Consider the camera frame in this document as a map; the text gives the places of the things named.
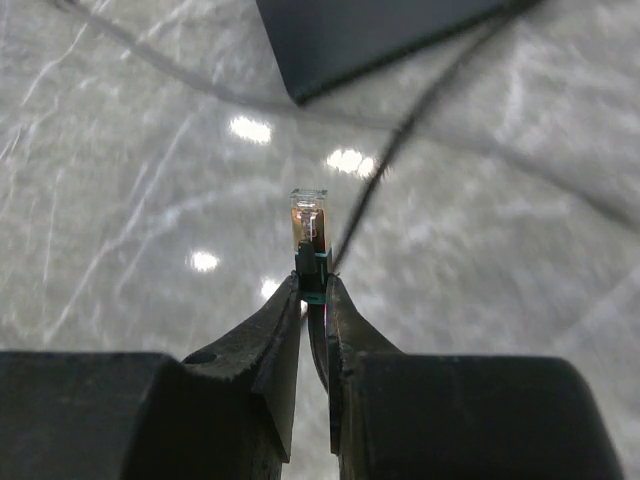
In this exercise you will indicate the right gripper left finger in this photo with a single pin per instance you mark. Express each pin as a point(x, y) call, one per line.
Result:
point(224, 412)

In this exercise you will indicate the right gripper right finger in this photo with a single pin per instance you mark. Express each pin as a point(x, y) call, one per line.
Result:
point(395, 415)

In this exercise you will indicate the black network switch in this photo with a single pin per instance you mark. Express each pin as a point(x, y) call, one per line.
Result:
point(319, 45)

